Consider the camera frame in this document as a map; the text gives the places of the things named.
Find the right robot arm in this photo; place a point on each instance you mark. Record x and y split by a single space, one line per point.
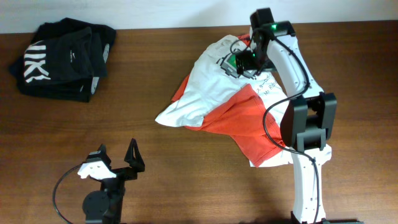
307 123

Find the folded black clothes stack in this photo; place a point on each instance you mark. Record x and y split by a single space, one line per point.
65 60

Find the white printed t-shirt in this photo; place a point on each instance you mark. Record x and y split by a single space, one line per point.
211 90

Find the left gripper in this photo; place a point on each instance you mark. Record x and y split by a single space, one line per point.
135 164

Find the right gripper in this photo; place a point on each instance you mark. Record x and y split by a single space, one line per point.
246 62

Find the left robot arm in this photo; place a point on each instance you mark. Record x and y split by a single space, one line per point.
105 205

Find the red orange t-shirt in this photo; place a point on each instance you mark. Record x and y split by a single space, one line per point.
242 121

